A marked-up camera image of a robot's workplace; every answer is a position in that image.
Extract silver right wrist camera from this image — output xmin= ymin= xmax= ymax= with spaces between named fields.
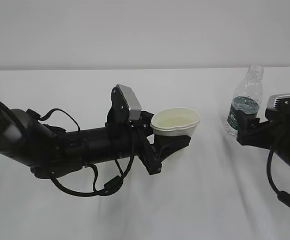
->
xmin=267 ymin=93 xmax=290 ymax=111

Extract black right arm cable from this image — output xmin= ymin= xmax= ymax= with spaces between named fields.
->
xmin=266 ymin=144 xmax=290 ymax=211

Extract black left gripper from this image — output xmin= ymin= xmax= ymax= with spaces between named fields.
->
xmin=106 ymin=86 xmax=191 ymax=175

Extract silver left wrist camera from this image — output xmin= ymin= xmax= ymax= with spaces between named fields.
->
xmin=117 ymin=84 xmax=142 ymax=121

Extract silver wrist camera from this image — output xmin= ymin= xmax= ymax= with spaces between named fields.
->
xmin=117 ymin=84 xmax=142 ymax=121
xmin=267 ymin=93 xmax=290 ymax=111

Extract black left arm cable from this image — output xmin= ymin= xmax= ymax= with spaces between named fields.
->
xmin=38 ymin=107 xmax=135 ymax=197

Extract white paper cup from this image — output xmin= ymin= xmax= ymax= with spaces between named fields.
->
xmin=150 ymin=107 xmax=201 ymax=137

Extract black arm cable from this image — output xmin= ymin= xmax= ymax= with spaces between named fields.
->
xmin=38 ymin=107 xmax=135 ymax=197
xmin=266 ymin=144 xmax=290 ymax=211

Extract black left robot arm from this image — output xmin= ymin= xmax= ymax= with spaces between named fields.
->
xmin=0 ymin=84 xmax=191 ymax=179

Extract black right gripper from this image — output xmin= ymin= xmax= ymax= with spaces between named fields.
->
xmin=236 ymin=106 xmax=290 ymax=166

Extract clear green-label water bottle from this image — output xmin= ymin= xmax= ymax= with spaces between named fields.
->
xmin=225 ymin=65 xmax=264 ymax=137

